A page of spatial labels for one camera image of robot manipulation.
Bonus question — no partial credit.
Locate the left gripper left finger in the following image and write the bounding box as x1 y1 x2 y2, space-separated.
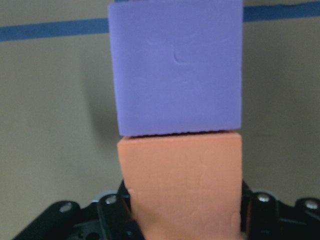
97 181 145 240

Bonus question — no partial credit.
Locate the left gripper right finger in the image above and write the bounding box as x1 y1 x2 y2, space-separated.
240 181 280 240

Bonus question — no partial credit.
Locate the orange foam block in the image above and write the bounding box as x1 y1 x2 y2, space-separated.
117 132 242 240

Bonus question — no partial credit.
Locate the purple foam block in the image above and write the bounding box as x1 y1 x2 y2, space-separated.
108 0 244 137

